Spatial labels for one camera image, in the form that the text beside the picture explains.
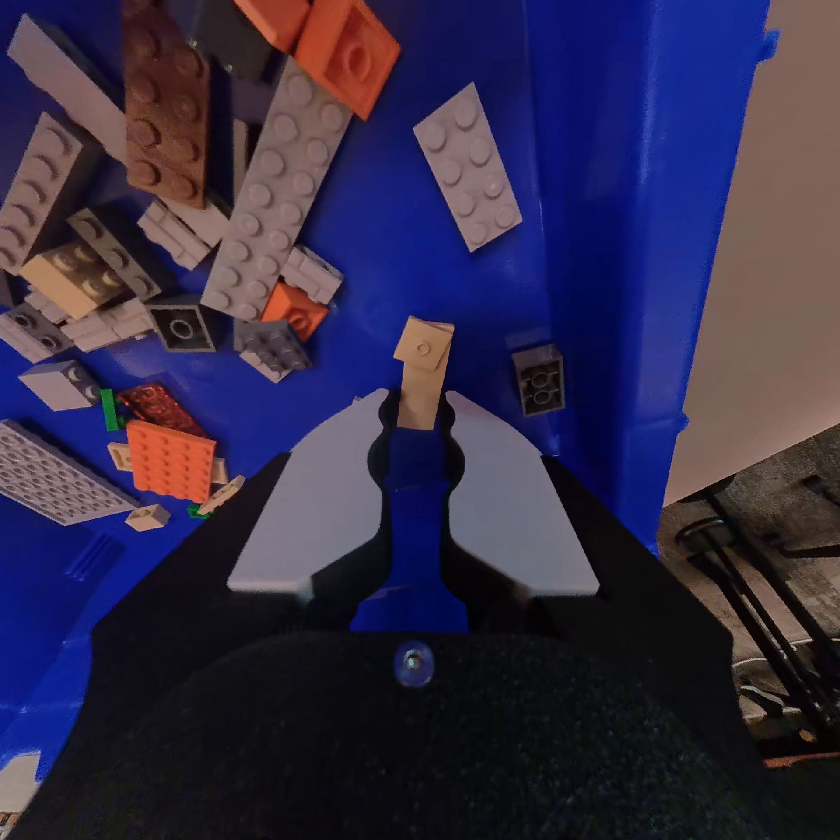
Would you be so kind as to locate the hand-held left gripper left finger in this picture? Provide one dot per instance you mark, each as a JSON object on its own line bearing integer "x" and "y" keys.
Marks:
{"x": 308, "y": 512}

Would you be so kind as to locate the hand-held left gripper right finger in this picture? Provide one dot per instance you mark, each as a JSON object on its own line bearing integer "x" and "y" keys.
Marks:
{"x": 518, "y": 518}

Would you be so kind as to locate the tan long tile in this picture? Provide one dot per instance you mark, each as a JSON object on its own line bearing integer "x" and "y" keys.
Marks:
{"x": 420, "y": 400}

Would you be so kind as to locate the blue plastic bin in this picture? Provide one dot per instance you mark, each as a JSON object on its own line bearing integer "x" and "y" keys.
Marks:
{"x": 387, "y": 216}

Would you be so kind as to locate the dark grey square brick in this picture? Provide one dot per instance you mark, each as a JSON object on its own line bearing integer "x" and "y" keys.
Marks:
{"x": 539, "y": 380}

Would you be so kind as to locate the pile of mixed toy bricks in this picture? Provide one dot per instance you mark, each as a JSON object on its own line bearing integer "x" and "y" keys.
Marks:
{"x": 275, "y": 197}

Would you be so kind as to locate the light grey studded plate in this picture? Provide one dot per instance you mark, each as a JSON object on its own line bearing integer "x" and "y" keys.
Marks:
{"x": 467, "y": 167}

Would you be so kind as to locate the black desk frame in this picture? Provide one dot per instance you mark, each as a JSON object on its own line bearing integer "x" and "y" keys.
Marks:
{"x": 748, "y": 594}

